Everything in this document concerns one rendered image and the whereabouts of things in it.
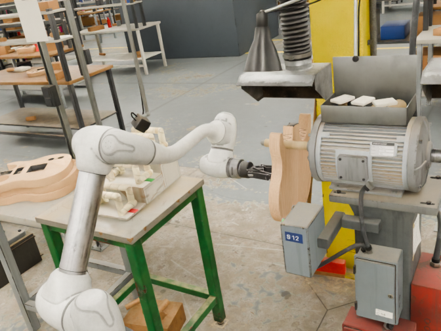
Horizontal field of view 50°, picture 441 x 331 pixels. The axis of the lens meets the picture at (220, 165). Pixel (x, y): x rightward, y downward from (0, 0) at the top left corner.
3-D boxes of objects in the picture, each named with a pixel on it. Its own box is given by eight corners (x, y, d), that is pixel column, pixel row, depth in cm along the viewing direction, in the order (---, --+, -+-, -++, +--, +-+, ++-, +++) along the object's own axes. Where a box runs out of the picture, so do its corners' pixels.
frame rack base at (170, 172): (181, 176, 251) (175, 146, 244) (165, 189, 239) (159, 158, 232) (140, 172, 263) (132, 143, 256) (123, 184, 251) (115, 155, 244)
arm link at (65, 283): (57, 340, 165) (22, 320, 178) (94, 333, 178) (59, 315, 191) (102, 123, 168) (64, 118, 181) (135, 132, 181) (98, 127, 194)
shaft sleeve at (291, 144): (308, 140, 180) (306, 146, 179) (310, 145, 182) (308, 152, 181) (266, 136, 189) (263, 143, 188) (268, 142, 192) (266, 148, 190)
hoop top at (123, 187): (133, 190, 223) (132, 183, 222) (129, 193, 220) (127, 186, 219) (101, 186, 232) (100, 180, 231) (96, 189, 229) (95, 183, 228)
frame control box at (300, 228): (371, 264, 172) (369, 202, 162) (354, 303, 156) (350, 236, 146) (306, 252, 185) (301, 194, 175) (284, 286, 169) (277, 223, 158)
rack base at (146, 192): (166, 189, 239) (162, 172, 235) (147, 205, 226) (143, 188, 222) (123, 184, 252) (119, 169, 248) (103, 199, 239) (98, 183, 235)
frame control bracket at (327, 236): (345, 221, 175) (345, 211, 174) (328, 249, 161) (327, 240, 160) (335, 219, 177) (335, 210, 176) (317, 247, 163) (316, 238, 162)
